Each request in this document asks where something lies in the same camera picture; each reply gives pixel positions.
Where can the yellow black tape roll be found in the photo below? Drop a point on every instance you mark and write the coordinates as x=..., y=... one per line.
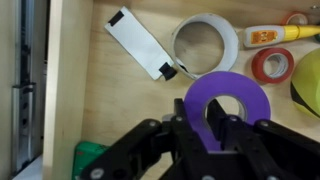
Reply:
x=305, y=84

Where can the green flat object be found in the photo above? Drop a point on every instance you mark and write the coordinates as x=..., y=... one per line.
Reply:
x=85, y=153

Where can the orange tape roll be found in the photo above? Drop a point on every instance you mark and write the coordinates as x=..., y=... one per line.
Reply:
x=295, y=18

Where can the purple masking tape roll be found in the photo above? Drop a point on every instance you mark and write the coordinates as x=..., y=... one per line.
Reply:
x=253, y=100

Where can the glue bottle yellow cap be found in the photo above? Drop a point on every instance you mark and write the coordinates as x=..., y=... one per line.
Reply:
x=265, y=35

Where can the red tape in drawer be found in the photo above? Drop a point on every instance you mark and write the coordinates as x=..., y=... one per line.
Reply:
x=272, y=65

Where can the white paper strip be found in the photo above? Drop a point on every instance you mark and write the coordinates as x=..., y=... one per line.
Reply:
x=141, y=44

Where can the wooden open drawer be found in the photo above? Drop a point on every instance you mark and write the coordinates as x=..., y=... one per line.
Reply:
x=96, y=91

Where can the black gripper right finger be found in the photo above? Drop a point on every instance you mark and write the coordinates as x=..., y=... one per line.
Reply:
x=272, y=151

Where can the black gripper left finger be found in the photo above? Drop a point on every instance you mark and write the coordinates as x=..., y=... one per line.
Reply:
x=142, y=147

